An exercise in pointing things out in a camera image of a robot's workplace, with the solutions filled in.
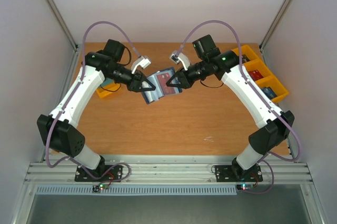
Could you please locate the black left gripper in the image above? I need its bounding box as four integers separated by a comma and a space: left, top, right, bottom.
108, 64, 156, 93

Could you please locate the red VIP card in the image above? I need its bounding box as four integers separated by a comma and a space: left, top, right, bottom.
156, 71, 179, 96

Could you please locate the blue leather card holder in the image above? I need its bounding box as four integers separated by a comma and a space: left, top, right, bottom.
142, 67, 182, 104

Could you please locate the teal credit card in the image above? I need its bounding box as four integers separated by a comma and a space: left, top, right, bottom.
101, 79, 113, 87

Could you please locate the red credit card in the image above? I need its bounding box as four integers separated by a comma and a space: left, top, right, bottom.
249, 70, 264, 81

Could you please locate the blue credit card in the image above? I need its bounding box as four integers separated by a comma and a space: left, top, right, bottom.
262, 87, 277, 100

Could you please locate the black credit card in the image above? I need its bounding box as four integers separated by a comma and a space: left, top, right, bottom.
242, 54, 250, 63

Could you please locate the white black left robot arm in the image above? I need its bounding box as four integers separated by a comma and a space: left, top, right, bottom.
37, 40, 155, 181

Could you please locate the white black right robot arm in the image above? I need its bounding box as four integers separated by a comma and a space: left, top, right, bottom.
166, 35, 294, 181

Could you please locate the yellow bin left side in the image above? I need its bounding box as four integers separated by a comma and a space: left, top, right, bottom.
96, 81, 121, 99

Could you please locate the yellow bin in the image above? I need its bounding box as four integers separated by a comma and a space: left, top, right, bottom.
244, 60, 272, 81
241, 45, 259, 63
96, 81, 121, 99
255, 76, 289, 103

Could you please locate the yellow bin far right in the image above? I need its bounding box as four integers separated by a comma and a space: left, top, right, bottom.
241, 45, 259, 63

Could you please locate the yellow bin middle right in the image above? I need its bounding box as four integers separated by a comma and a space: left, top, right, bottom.
244, 60, 272, 81

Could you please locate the yellow bin near right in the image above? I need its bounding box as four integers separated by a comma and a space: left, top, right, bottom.
255, 76, 289, 103

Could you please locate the left small circuit board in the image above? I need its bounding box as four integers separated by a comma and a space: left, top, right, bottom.
92, 184, 109, 193

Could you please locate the small circuit board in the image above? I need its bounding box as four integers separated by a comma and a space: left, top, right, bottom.
236, 183, 255, 191
92, 184, 109, 193

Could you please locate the right small circuit board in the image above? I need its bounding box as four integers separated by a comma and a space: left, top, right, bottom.
236, 183, 255, 191

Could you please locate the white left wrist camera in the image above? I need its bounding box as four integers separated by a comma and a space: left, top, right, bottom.
131, 56, 152, 74

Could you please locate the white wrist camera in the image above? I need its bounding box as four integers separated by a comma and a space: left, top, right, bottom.
131, 56, 152, 74
170, 51, 191, 71

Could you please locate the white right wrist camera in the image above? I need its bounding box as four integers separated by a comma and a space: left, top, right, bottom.
170, 51, 191, 71

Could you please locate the left aluminium corner post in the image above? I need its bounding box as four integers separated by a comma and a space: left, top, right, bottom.
30, 0, 80, 52

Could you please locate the aluminium corner post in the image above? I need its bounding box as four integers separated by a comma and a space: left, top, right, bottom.
30, 0, 80, 52
259, 0, 293, 51

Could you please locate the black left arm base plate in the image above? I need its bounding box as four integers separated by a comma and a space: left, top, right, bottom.
74, 164, 124, 182

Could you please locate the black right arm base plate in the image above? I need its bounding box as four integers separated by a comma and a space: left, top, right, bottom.
215, 164, 263, 182

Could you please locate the grey slotted cable duct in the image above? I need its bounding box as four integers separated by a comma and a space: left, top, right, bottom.
35, 184, 237, 196

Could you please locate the right aluminium corner post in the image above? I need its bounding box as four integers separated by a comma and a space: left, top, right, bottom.
259, 0, 293, 51

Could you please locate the aluminium rail base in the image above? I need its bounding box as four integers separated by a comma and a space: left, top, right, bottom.
24, 154, 313, 185

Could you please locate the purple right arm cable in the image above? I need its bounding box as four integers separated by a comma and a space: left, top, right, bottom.
177, 20, 302, 195

